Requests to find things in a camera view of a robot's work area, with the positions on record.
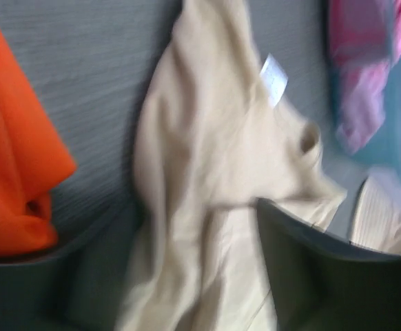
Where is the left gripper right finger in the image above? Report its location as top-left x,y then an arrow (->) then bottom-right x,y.
257,198 -> 401,330

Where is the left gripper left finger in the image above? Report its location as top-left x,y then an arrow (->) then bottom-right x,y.
0,204 -> 141,330

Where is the beige t shirt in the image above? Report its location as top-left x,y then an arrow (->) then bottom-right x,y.
116,1 -> 345,330

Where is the beige bucket hat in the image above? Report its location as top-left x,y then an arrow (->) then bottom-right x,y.
350,177 -> 401,255

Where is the orange folded t shirt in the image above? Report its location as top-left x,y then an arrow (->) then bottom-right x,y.
0,31 -> 76,257

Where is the teal plastic basin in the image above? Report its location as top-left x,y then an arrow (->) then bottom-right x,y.
324,1 -> 401,180

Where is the pink crumpled t shirt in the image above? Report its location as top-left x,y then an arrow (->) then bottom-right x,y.
327,0 -> 401,153

